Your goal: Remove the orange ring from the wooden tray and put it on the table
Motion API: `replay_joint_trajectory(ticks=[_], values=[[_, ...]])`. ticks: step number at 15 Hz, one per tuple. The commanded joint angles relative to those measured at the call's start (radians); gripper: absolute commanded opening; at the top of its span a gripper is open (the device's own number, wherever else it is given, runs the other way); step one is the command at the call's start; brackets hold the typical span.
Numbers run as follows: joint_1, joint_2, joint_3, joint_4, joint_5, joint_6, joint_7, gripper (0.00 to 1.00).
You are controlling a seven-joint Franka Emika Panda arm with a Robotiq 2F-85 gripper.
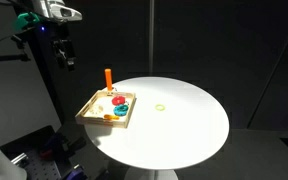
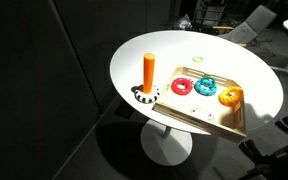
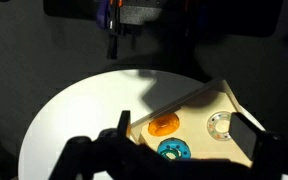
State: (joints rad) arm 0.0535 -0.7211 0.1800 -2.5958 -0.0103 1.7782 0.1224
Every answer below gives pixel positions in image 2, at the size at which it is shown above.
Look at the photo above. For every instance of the white table pedestal base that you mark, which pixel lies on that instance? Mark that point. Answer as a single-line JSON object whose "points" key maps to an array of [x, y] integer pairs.
{"points": [[164, 146]]}

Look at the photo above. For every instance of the orange stacking peg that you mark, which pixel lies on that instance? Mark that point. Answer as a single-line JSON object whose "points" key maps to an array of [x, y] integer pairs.
{"points": [[148, 73]]}

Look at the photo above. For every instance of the grey folding chair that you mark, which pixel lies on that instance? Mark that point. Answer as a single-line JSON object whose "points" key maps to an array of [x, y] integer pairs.
{"points": [[250, 26]]}

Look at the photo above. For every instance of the wooden slatted tray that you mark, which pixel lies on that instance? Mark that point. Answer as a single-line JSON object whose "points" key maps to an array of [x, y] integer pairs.
{"points": [[184, 105]]}

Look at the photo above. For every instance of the grey crumpled bag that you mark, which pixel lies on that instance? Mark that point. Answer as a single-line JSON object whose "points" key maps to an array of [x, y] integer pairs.
{"points": [[184, 23]]}

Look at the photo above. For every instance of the dark metal rack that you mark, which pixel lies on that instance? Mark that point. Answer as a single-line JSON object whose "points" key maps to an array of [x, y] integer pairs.
{"points": [[210, 11]]}

